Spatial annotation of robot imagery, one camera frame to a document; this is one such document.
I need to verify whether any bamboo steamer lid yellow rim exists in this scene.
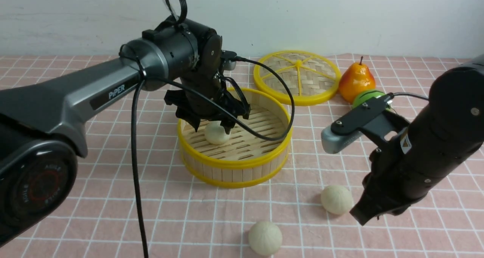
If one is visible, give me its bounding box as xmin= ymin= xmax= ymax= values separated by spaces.
xmin=253 ymin=50 xmax=341 ymax=106

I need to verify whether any white steamed bun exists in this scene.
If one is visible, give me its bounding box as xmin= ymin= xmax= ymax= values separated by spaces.
xmin=204 ymin=121 xmax=231 ymax=145
xmin=320 ymin=185 xmax=353 ymax=215
xmin=248 ymin=221 xmax=283 ymax=257

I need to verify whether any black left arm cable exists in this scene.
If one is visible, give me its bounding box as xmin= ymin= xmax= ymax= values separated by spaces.
xmin=119 ymin=0 xmax=295 ymax=258

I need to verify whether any orange yellow toy pear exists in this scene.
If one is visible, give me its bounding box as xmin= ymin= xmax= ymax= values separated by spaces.
xmin=338 ymin=56 xmax=376 ymax=104

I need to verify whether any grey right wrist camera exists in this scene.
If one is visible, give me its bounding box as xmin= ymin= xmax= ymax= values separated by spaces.
xmin=320 ymin=95 xmax=410 ymax=154

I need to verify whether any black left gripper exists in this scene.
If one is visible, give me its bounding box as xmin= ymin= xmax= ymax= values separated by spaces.
xmin=164 ymin=75 xmax=251 ymax=135

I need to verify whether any green toy watermelon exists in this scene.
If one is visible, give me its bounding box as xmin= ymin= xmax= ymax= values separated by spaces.
xmin=352 ymin=89 xmax=386 ymax=109

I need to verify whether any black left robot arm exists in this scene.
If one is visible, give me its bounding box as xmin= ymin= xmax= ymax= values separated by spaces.
xmin=0 ymin=16 xmax=250 ymax=246

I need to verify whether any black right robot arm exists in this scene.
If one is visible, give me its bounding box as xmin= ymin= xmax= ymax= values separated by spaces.
xmin=321 ymin=56 xmax=483 ymax=225

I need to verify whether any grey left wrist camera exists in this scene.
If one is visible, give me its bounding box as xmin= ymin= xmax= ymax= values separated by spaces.
xmin=220 ymin=50 xmax=237 ymax=71

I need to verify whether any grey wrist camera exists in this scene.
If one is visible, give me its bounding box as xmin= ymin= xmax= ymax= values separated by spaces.
xmin=220 ymin=50 xmax=237 ymax=71
xmin=320 ymin=95 xmax=410 ymax=154

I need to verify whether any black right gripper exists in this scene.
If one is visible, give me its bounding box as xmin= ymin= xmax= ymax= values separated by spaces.
xmin=349 ymin=132 xmax=450 ymax=226

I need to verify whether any bamboo steamer tray yellow rim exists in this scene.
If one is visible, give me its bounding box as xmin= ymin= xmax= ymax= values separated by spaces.
xmin=177 ymin=89 xmax=292 ymax=188

